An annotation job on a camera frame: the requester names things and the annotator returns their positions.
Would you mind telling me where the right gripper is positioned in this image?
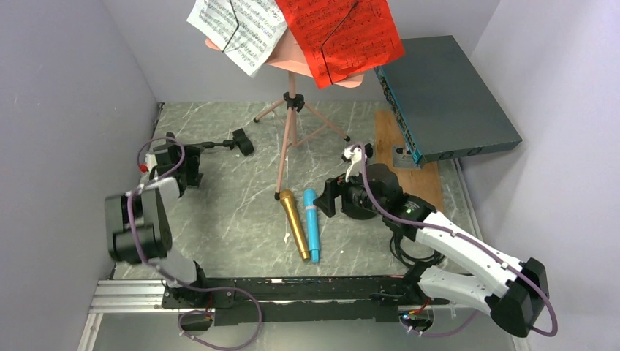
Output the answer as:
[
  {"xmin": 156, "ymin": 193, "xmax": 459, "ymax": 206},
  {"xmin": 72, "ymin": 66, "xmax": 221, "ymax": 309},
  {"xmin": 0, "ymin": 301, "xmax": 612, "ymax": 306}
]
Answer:
[{"xmin": 314, "ymin": 162, "xmax": 387, "ymax": 217}]

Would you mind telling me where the blue toy microphone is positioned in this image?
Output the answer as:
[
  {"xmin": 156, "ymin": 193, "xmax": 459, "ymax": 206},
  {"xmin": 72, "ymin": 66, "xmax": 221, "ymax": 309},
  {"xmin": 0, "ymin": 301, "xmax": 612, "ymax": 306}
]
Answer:
[{"xmin": 303, "ymin": 189, "xmax": 320, "ymax": 263}]

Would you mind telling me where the gold toy microphone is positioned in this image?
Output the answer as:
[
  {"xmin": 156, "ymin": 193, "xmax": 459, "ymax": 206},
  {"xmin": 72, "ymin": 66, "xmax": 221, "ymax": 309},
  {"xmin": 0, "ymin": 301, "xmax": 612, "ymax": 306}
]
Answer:
[{"xmin": 279, "ymin": 189, "xmax": 311, "ymax": 261}]

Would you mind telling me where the black desktop mic stand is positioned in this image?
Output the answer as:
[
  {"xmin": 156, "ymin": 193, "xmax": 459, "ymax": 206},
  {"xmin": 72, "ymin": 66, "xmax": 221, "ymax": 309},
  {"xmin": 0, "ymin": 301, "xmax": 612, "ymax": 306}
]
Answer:
[
  {"xmin": 184, "ymin": 128, "xmax": 254, "ymax": 156},
  {"xmin": 341, "ymin": 143, "xmax": 376, "ymax": 220}
]

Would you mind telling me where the pink music stand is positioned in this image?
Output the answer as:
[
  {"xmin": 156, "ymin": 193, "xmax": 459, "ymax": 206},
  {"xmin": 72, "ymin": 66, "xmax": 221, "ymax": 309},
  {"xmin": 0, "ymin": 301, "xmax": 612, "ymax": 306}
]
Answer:
[{"xmin": 205, "ymin": 29, "xmax": 365, "ymax": 202}]

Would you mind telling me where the white sheet music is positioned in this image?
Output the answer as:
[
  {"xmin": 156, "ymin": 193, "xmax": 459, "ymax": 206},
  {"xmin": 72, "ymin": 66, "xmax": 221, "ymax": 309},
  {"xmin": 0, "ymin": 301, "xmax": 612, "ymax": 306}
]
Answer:
[{"xmin": 186, "ymin": 0, "xmax": 287, "ymax": 77}]

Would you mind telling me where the red sheet music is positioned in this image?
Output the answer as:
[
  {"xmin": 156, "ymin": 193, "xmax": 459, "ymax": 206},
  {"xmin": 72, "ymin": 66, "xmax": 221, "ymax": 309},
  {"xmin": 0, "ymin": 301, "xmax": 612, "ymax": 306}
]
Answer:
[{"xmin": 276, "ymin": 0, "xmax": 404, "ymax": 88}]

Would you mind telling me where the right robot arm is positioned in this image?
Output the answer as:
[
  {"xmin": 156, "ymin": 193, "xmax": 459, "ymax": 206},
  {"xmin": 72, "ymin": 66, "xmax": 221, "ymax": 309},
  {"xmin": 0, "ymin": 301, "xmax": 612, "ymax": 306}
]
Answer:
[{"xmin": 312, "ymin": 164, "xmax": 557, "ymax": 338}]

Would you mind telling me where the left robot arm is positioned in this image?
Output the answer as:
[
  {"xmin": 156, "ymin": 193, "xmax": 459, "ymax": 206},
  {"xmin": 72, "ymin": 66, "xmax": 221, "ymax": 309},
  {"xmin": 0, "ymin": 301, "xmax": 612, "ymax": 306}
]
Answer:
[{"xmin": 104, "ymin": 134, "xmax": 211, "ymax": 307}]

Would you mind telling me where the wooden board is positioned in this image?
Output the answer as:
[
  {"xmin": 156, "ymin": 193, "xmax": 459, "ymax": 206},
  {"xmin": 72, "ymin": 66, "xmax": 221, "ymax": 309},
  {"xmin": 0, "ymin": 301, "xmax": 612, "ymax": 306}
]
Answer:
[{"xmin": 374, "ymin": 110, "xmax": 445, "ymax": 211}]

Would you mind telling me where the dark blue audio box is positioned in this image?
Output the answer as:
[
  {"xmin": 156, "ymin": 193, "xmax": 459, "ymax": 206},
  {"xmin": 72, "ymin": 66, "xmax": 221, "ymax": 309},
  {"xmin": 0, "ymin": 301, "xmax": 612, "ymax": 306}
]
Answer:
[{"xmin": 374, "ymin": 35, "xmax": 522, "ymax": 167}]

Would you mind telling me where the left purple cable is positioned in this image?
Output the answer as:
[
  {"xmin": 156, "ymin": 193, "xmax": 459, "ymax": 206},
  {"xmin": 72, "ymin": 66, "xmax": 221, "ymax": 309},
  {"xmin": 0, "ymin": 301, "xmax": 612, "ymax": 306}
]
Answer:
[{"xmin": 126, "ymin": 137, "xmax": 265, "ymax": 351}]

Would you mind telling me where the purple cable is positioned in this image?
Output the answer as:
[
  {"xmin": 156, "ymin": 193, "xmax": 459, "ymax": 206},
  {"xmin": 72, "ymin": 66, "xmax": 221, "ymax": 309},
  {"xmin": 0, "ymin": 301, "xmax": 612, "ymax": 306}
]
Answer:
[
  {"xmin": 126, "ymin": 137, "xmax": 265, "ymax": 351},
  {"xmin": 348, "ymin": 141, "xmax": 559, "ymax": 339}
]

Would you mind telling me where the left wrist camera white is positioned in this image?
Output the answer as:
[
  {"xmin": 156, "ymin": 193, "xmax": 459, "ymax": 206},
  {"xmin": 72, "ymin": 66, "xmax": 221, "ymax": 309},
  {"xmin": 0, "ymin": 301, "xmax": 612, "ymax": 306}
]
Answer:
[{"xmin": 137, "ymin": 153, "xmax": 157, "ymax": 173}]

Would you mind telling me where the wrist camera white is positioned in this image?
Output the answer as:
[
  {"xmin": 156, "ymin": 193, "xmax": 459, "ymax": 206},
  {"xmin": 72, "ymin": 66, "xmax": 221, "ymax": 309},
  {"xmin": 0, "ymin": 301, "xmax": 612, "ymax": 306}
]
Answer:
[
  {"xmin": 137, "ymin": 153, "xmax": 157, "ymax": 173},
  {"xmin": 341, "ymin": 145, "xmax": 363, "ymax": 182}
]

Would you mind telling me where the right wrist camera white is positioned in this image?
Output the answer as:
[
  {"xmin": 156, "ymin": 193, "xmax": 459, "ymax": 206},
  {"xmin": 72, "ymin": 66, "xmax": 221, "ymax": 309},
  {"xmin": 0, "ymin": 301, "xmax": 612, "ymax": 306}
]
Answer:
[{"xmin": 341, "ymin": 145, "xmax": 363, "ymax": 182}]

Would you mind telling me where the black coiled cable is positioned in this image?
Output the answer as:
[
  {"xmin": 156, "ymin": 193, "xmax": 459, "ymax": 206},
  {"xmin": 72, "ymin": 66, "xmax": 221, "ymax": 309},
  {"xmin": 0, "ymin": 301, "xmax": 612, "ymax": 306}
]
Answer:
[{"xmin": 389, "ymin": 227, "xmax": 447, "ymax": 268}]

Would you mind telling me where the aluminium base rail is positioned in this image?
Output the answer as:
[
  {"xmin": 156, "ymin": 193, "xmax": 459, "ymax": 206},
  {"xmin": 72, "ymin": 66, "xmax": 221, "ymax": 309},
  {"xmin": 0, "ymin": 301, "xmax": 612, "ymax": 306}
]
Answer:
[{"xmin": 77, "ymin": 276, "xmax": 532, "ymax": 351}]

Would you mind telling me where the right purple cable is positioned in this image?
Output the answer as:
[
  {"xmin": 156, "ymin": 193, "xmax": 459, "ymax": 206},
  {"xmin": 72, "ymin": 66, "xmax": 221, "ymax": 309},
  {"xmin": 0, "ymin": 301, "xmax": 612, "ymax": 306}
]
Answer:
[{"xmin": 348, "ymin": 141, "xmax": 559, "ymax": 339}]

